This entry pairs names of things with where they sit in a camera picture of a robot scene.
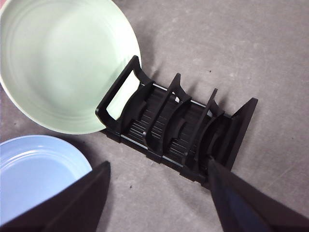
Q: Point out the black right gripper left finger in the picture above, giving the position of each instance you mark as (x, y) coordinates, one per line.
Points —
(65, 207)

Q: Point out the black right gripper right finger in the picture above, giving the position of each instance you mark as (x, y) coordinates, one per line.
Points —
(248, 207)

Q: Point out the blue round plate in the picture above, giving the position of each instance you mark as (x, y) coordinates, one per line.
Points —
(31, 174)

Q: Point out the pale green round plate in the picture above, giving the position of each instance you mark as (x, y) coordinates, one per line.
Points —
(60, 65)

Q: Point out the black plastic plate rack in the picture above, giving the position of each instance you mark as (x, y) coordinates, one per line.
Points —
(173, 125)

